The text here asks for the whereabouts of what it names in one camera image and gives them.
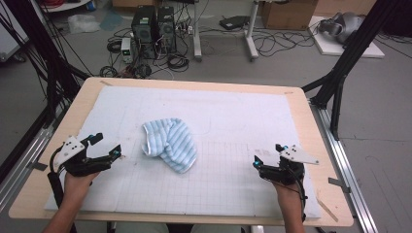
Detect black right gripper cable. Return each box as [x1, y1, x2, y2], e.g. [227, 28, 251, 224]
[285, 164, 308, 223]

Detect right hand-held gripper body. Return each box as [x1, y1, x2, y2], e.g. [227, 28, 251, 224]
[258, 144, 320, 186]

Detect white cabinet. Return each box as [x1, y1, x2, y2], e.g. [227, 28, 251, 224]
[0, 18, 29, 63]

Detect thin wooden stick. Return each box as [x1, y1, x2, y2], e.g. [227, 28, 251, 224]
[316, 197, 340, 223]

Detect white floor board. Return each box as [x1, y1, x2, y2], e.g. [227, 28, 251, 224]
[307, 15, 386, 59]

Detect white foam mat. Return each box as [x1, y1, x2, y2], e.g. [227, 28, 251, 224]
[44, 85, 323, 219]

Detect black metal frame stand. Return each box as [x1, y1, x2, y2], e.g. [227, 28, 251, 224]
[0, 0, 90, 128]
[300, 0, 402, 141]

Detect slim black computer tower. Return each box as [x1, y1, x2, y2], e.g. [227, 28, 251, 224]
[156, 6, 178, 54]

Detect grey headset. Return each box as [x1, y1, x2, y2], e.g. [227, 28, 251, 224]
[318, 12, 365, 45]

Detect white power supply box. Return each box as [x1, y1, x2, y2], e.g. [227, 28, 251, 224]
[120, 37, 133, 64]

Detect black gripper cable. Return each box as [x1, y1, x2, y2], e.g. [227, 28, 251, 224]
[285, 164, 308, 223]
[47, 145, 78, 233]

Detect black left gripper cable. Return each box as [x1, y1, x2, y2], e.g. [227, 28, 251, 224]
[47, 145, 78, 233]

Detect clear plastic bag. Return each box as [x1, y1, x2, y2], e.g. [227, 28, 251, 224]
[67, 14, 102, 35]

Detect coiled black cable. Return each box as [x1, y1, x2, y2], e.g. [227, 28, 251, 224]
[166, 52, 190, 73]

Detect blue-grey sheet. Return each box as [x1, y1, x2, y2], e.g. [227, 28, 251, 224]
[98, 9, 124, 32]

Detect grey metal bracket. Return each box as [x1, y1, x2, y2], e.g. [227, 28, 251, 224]
[327, 177, 352, 194]

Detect aluminium rail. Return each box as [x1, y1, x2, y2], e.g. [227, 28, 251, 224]
[309, 101, 379, 233]
[0, 106, 66, 212]

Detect loose black floor cables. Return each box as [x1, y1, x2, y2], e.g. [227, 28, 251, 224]
[252, 27, 317, 58]

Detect white desk leg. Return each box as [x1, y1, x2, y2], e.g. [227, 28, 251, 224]
[192, 0, 204, 62]
[244, 0, 260, 61]

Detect black flat device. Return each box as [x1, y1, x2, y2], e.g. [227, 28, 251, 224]
[219, 15, 251, 31]

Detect person's right hand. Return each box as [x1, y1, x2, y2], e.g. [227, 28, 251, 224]
[273, 183, 304, 203]

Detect person's left hand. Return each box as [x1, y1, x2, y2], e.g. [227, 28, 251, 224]
[63, 172, 100, 202]

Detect blue striped towel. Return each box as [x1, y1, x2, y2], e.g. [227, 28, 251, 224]
[141, 117, 198, 175]

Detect brown cardboard box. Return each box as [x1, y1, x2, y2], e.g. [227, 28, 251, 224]
[260, 0, 319, 31]

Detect black tape strip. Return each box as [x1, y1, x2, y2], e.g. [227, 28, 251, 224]
[27, 161, 49, 172]

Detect large black computer tower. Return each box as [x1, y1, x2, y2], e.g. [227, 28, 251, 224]
[130, 5, 158, 60]

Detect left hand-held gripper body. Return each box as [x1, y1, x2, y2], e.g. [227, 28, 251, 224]
[52, 136, 113, 178]

